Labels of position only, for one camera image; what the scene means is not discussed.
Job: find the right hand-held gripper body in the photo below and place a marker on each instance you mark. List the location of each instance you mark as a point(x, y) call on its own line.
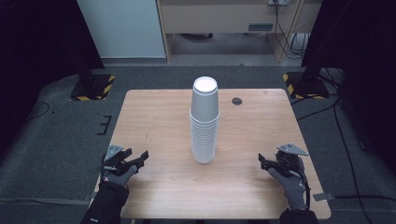
point(289, 158)

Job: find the light wooden desk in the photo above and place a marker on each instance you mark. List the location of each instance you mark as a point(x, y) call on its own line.
point(218, 18)

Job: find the black curtain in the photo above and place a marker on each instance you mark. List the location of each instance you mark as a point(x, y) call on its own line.
point(361, 62)
point(40, 46)

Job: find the white cabinet panel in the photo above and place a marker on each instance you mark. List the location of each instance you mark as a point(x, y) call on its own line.
point(121, 28)

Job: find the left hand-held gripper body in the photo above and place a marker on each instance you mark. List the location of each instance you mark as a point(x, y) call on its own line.
point(115, 158)

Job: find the person's left hand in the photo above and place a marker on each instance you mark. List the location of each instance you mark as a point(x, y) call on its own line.
point(120, 178)

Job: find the stack of white paper cups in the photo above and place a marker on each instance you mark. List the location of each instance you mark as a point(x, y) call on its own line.
point(204, 143)

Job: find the black hazard-striped stand base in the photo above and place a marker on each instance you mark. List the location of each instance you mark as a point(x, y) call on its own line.
point(93, 88)
point(306, 87)

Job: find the grey tape strip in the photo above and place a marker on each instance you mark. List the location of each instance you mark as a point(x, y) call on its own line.
point(88, 196)
point(323, 197)

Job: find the black round table grommet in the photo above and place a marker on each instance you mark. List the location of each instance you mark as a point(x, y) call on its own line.
point(237, 101)

